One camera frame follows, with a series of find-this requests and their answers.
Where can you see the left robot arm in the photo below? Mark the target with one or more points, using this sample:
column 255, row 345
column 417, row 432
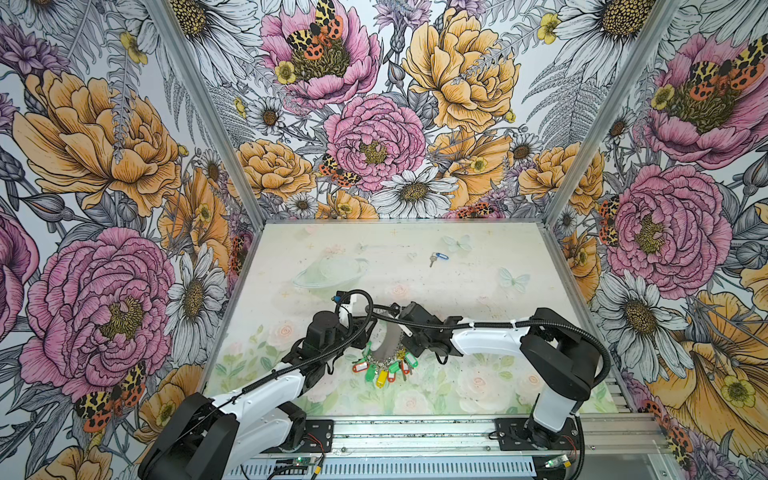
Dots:
column 205, row 433

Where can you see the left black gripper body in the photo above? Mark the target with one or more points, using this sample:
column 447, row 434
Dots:
column 358, row 341

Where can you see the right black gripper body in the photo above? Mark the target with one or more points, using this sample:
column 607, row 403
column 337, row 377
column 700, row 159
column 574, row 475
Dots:
column 416, row 344

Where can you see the yellow key tag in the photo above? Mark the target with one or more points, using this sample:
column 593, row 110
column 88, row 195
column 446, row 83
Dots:
column 382, row 379

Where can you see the green circuit board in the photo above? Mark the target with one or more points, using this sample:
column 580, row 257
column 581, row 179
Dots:
column 295, row 466

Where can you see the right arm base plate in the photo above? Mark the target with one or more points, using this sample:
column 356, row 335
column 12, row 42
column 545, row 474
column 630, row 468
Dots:
column 523, row 434

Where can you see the aluminium front rail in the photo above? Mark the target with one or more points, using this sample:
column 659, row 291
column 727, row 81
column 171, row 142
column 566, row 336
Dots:
column 411, row 436

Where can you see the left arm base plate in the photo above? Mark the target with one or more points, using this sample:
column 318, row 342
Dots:
column 313, row 436

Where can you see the key with blue tag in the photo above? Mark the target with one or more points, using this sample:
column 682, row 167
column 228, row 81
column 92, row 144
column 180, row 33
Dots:
column 436, row 256

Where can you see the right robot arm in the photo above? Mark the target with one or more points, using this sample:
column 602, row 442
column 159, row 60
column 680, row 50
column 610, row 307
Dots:
column 570, row 360

